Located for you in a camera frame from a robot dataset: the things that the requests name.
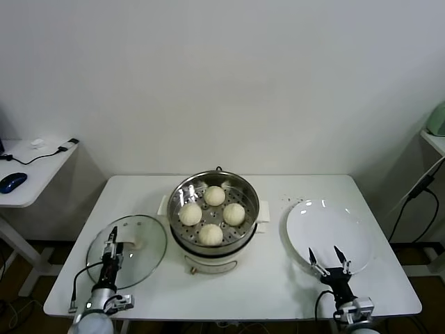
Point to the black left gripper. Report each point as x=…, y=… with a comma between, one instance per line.
x=110, y=269

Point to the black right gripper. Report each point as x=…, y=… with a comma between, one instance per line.
x=339, y=280

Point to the round glass pot lid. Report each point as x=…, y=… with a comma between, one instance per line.
x=149, y=240

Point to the white steamed baozi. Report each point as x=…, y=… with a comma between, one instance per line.
x=190, y=214
x=214, y=196
x=210, y=235
x=234, y=213

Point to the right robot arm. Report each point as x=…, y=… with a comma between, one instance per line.
x=353, y=325

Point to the stainless steel steamer basket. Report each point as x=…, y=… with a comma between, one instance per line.
x=180, y=195

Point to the white round plate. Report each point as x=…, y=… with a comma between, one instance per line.
x=323, y=226

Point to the white electric cooker pot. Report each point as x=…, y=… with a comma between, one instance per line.
x=208, y=262

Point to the white side desk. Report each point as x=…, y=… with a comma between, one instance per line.
x=34, y=181

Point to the blue computer mouse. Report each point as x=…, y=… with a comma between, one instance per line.
x=12, y=182

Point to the small white plastic object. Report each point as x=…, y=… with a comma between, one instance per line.
x=37, y=143

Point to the white shelf table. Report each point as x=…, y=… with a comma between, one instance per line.
x=434, y=141

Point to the mint green appliance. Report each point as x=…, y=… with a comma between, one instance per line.
x=437, y=120

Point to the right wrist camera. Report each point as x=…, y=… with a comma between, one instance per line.
x=363, y=306

